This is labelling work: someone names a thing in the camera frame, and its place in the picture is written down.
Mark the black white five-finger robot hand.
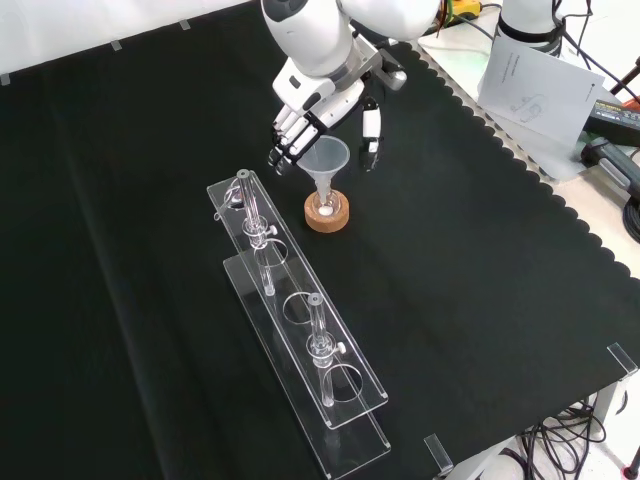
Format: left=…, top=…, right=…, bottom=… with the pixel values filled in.
left=266, top=57, right=384, bottom=177

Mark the clear plastic funnel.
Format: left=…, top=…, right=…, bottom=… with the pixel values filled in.
left=297, top=134, right=350, bottom=209

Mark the small round-bottom glass flask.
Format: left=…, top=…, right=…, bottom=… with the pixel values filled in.
left=311, top=189, right=344, bottom=219

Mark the clear acrylic funnel stand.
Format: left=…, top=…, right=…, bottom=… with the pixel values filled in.
left=206, top=168, right=392, bottom=479

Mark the yellow stop button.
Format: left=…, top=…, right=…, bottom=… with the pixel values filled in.
left=441, top=0, right=482, bottom=20

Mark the black bench cloth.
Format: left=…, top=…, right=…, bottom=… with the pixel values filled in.
left=0, top=3, right=640, bottom=480

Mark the white printed paper sheet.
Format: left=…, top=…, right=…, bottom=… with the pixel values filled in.
left=477, top=35, right=607, bottom=147

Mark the black power adapter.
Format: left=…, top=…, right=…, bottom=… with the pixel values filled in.
left=583, top=96, right=640, bottom=147

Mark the black green hand tool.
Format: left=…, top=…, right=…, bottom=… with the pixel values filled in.
left=579, top=134, right=640, bottom=202

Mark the clear acrylic cloth clip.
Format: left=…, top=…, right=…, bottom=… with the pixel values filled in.
left=423, top=433, right=454, bottom=474
left=606, top=342, right=640, bottom=377

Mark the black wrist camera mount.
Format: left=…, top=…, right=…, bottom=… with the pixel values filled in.
left=370, top=45, right=408, bottom=92

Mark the cork ring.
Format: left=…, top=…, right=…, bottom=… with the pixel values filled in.
left=303, top=191, right=352, bottom=234

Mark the black floor cable bundle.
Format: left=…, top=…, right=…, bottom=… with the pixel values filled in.
left=499, top=397, right=640, bottom=480

